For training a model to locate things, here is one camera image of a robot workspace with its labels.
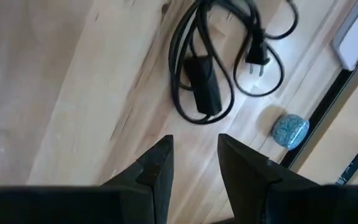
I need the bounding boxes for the black lamp power cord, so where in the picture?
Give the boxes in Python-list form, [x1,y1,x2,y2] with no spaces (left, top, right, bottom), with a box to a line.
[168,0,300,126]

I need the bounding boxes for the tan wooden desk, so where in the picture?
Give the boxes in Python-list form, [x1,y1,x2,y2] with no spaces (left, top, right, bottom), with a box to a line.
[290,58,358,187]

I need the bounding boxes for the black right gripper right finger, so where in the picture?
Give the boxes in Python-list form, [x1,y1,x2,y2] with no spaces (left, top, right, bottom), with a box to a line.
[218,133,358,224]

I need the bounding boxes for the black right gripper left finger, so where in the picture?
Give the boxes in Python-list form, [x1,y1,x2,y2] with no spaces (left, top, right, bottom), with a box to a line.
[0,134,175,224]

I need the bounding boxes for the black aluminium table frame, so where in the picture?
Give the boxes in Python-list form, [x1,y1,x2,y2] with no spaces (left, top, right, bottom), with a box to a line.
[280,40,358,186]

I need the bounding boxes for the blue patterned round tin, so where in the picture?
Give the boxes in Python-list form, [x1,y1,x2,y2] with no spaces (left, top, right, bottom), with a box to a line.
[271,113,310,151]

